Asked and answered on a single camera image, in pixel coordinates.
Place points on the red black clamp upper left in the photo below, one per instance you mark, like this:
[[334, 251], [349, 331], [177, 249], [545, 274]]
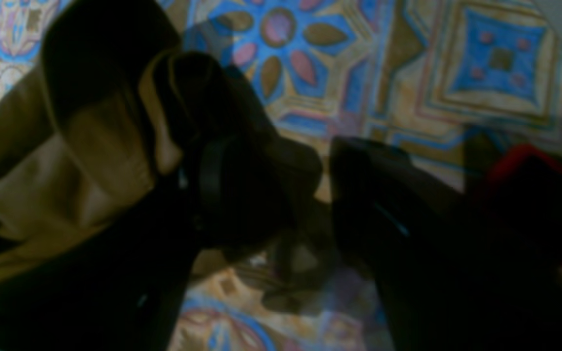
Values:
[[523, 190]]

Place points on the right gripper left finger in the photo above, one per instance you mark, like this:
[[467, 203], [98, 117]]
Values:
[[122, 289]]

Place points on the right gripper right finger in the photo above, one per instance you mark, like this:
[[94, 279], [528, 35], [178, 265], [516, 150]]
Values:
[[449, 277]]

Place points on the brown t-shirt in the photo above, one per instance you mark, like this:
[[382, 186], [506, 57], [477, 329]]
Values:
[[113, 106]]

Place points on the patterned colourful tablecloth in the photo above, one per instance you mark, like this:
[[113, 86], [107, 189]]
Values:
[[455, 84]]

